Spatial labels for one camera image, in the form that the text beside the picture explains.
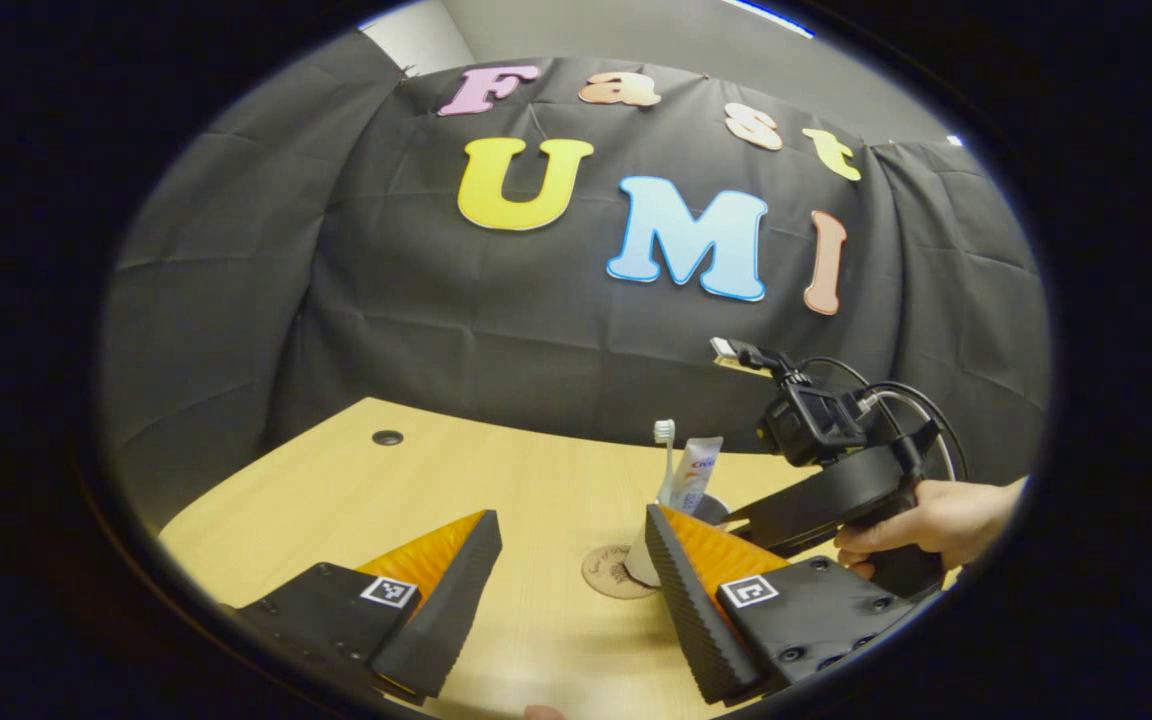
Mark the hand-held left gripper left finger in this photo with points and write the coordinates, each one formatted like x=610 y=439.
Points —
x=451 y=610

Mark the wooden desktop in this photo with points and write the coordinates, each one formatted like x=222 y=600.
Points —
x=496 y=480

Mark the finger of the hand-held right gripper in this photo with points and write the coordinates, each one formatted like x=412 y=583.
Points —
x=786 y=515

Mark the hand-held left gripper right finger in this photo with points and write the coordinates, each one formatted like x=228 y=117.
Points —
x=696 y=620

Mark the black backdrop cloth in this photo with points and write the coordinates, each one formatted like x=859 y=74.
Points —
x=496 y=320

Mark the white toothpaste tube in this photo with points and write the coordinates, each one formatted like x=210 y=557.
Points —
x=698 y=470

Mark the white toothbrush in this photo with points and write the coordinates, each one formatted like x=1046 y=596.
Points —
x=665 y=432

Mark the round wooden coaster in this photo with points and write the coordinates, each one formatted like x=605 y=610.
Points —
x=604 y=575

